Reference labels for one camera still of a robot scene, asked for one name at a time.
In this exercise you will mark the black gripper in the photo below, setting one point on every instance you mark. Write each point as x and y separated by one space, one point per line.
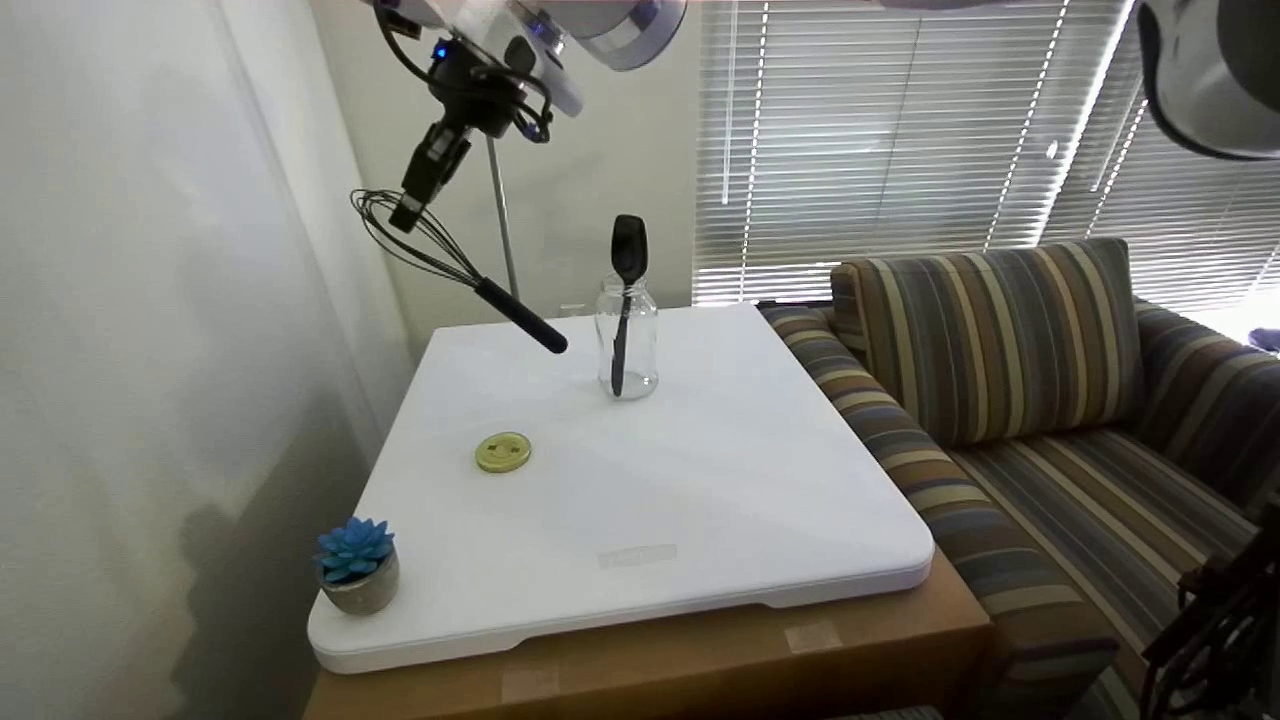
475 93

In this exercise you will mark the black wire whisk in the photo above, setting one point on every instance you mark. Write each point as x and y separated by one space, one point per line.
421 243

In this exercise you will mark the dark blue spatula spoon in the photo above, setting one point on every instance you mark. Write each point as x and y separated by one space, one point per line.
631 262

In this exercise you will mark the clear glass jar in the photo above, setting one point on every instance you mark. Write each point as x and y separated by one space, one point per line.
643 342

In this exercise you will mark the yellow jar lid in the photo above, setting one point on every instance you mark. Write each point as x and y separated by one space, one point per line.
501 455

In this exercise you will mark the white corner pipe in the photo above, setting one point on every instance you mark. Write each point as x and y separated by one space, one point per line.
501 219

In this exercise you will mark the white window blinds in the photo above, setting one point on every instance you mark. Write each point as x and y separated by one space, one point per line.
861 129

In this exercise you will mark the blue spiky ball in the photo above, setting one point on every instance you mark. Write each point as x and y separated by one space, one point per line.
357 567

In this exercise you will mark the striped armchair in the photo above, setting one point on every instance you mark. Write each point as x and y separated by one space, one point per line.
1069 446

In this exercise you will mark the black metal rack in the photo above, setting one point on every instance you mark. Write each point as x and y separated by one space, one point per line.
1218 657

